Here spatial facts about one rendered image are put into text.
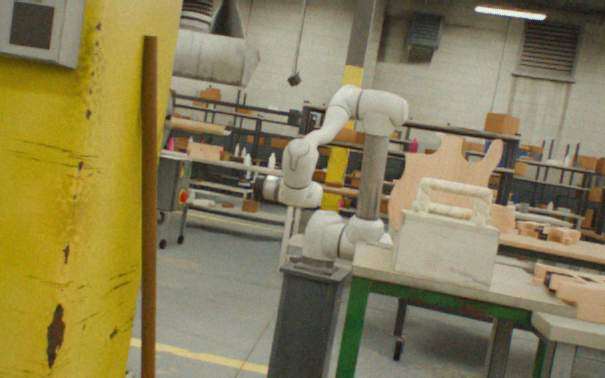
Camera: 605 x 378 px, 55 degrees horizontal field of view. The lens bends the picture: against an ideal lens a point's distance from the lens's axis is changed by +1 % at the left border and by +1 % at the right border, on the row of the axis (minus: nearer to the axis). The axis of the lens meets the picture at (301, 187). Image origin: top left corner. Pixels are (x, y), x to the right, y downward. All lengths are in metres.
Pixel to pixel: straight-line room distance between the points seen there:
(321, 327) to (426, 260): 0.99
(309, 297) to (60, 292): 1.83
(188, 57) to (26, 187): 1.06
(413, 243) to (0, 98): 1.17
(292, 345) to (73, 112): 1.98
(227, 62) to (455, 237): 0.84
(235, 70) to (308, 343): 1.33
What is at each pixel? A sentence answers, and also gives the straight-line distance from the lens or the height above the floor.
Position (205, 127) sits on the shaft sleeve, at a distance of 1.91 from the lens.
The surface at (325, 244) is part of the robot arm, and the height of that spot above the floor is 0.83.
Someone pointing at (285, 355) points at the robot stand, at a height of 0.32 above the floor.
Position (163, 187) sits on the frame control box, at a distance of 2.18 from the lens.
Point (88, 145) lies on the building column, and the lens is 0.80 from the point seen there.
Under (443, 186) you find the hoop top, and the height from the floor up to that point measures 1.20.
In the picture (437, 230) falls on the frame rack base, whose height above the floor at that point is 1.07.
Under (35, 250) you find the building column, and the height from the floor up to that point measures 1.05.
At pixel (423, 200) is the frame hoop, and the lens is 1.67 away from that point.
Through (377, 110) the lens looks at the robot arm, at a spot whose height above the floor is 1.44.
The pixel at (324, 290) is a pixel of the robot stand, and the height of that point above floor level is 0.64.
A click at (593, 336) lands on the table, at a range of 1.68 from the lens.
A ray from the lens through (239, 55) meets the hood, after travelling 1.76.
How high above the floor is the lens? 1.24
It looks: 4 degrees down
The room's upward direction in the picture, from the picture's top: 10 degrees clockwise
